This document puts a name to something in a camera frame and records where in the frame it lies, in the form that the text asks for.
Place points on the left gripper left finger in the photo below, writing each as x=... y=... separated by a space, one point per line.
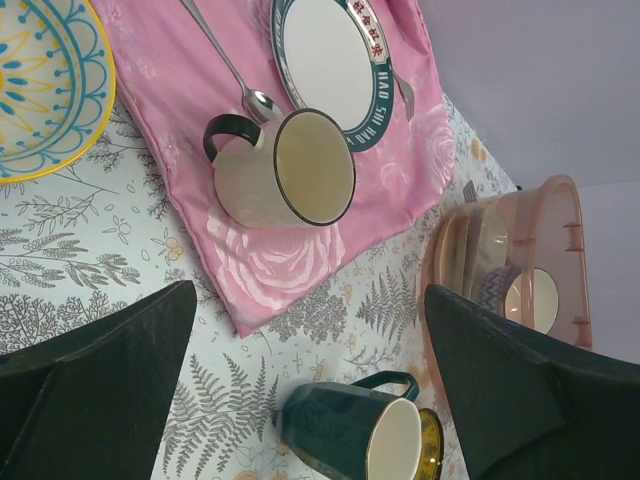
x=93 y=403

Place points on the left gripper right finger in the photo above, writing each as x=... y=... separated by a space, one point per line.
x=528 y=406

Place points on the dark teal dotted bowl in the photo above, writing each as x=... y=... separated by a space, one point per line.
x=501 y=291

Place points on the pink transparent plastic bin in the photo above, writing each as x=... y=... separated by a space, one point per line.
x=544 y=230

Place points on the yellow patterned plate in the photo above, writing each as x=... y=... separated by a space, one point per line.
x=432 y=446

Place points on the dark green mug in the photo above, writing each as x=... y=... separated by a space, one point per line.
x=370 y=429

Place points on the slotted metal spatula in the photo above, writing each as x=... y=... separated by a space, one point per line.
x=469 y=192

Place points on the cream mug black rim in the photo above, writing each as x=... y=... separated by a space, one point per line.
x=293 y=172

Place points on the striped white bowl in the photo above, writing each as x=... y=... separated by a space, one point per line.
x=58 y=85

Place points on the silver spoon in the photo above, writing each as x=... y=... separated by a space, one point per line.
x=257 y=105

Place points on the silver fork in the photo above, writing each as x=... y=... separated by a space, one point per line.
x=407 y=94

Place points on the pink satin cloth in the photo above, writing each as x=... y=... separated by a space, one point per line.
x=173 y=82

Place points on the green rimmed white plate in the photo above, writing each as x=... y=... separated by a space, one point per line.
x=333 y=56

